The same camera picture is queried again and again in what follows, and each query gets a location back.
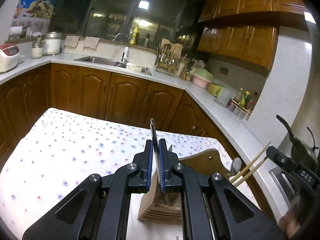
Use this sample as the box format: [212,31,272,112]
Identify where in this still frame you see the wooden chopstick bundle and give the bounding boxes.
[233,157,267,187]
[230,141,271,184]

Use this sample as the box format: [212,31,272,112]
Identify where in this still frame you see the silver spoon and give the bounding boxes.
[230,157,242,177]

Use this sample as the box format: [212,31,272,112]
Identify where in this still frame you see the lone metal chopstick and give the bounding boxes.
[150,118,161,182]

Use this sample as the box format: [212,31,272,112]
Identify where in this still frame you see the kitchen faucet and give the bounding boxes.
[112,32,131,64]

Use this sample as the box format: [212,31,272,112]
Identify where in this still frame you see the dark kitchen window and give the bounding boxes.
[49,0,205,49]

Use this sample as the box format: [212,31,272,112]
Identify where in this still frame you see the person's right hand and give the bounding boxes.
[278,199,309,239]

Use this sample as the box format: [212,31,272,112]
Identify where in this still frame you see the gas stove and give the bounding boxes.
[270,167,298,206]

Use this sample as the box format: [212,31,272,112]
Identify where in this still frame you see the black wok pan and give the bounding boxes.
[276,115,319,172]

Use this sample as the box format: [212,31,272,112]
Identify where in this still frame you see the wooden utensil holder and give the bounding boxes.
[137,148,230,225]

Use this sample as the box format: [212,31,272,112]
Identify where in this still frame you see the white dotted tablecloth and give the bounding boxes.
[0,107,261,240]

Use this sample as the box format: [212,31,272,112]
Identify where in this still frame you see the condiment jar rack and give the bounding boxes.
[229,88,258,120]

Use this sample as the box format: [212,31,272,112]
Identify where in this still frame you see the lower wooden cabinets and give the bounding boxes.
[0,62,276,221]

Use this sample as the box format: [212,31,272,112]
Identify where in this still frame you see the wooden cabinets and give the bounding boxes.
[197,0,308,74]
[0,62,276,221]

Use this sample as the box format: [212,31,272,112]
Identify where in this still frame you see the yellow green pitcher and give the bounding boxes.
[207,83,224,98]

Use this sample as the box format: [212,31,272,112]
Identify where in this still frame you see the pink green basin stack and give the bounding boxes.
[192,68,214,89]

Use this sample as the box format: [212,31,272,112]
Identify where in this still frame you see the knife block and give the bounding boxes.
[180,60,195,81]

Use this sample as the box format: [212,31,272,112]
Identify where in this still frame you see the steel sink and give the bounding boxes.
[75,56,151,75]

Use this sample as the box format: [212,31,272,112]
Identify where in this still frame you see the dish drying rack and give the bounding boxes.
[155,38,183,76]

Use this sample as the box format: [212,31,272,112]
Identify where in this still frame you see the right hanging dishcloth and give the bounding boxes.
[83,36,100,50]

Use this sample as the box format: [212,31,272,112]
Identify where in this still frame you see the hanging dishcloth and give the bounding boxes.
[65,35,79,48]
[83,36,100,50]

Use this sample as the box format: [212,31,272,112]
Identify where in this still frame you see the left hanging dishcloth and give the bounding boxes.
[65,35,79,48]

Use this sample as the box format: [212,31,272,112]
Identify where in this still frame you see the upper wooden cabinets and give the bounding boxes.
[197,0,308,74]

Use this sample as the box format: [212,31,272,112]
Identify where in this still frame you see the small white jar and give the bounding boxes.
[31,38,46,59]

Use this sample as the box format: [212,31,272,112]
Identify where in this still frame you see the white pot with lid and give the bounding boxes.
[44,31,62,55]

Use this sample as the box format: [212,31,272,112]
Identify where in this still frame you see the yellow oil bottle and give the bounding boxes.
[130,25,140,45]

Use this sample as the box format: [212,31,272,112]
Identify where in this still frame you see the white red rice cooker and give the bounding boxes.
[0,43,20,73]

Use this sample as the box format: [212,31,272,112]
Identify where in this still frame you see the fruit beach poster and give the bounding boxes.
[11,0,57,35]

